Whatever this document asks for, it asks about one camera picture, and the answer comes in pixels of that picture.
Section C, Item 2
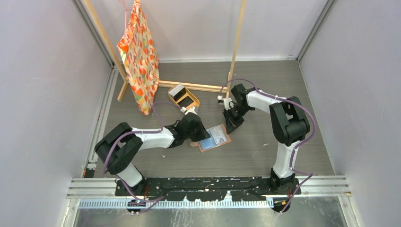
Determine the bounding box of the brown leather card holder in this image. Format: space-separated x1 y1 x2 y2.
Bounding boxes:
190 124 232 152

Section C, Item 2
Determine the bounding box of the black card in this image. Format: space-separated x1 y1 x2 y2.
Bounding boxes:
177 96 194 107

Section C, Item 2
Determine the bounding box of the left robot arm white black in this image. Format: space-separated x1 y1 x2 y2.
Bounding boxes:
94 113 210 196

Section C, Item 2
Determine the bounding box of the aluminium rail frame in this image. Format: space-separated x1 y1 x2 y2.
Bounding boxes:
67 175 351 212

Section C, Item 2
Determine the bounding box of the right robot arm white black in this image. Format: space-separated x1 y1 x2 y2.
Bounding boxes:
218 84 310 194

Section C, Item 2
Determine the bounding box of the wooden clothes rack frame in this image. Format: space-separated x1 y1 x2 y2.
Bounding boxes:
80 0 246 102

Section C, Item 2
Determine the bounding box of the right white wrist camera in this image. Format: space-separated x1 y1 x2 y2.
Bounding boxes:
218 95 235 110

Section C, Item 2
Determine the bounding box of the orange floral fabric bag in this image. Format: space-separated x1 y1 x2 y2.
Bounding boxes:
117 0 160 115

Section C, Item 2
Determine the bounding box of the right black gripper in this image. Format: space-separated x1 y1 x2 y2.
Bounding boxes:
223 104 252 134

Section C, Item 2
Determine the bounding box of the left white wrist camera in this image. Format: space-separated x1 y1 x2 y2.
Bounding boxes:
180 106 198 115

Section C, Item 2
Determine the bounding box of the stack of credit cards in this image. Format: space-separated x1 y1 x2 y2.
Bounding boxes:
168 83 185 96

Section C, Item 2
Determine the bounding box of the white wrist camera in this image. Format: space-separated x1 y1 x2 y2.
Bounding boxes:
218 95 235 110
180 106 198 115

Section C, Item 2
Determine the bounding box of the white patterned credit card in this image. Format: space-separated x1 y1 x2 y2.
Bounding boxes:
210 125 228 145

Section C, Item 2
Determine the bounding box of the pink clothes hanger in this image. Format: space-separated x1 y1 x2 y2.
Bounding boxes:
118 0 135 34

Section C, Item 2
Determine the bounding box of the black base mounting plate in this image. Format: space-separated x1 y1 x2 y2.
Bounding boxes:
115 176 299 202

